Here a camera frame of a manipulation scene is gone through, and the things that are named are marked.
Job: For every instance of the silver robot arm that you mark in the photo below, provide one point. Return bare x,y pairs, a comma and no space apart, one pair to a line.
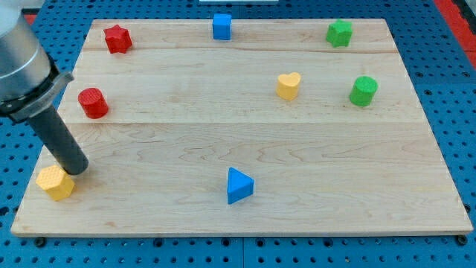
30,81

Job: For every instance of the red star block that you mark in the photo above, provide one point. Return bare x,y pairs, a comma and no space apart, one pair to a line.
117,39

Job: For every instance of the green cylinder block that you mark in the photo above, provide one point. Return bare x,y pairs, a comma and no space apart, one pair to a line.
363,90

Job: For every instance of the blue cube block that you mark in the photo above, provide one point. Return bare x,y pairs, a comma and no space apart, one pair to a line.
221,25

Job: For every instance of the yellow heart block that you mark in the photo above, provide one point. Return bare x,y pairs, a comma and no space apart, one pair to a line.
288,86

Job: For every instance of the wooden board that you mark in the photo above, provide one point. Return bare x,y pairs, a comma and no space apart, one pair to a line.
184,108

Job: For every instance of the green star block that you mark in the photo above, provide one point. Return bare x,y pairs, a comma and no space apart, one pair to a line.
339,33

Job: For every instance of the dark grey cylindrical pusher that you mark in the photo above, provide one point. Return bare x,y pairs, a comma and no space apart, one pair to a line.
55,135

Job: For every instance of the red cylinder block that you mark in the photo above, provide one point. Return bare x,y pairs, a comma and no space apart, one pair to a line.
93,103

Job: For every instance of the yellow hexagon block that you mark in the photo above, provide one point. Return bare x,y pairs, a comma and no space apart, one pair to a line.
55,182

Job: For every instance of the blue triangle block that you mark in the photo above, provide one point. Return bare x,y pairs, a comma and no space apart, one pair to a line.
239,186

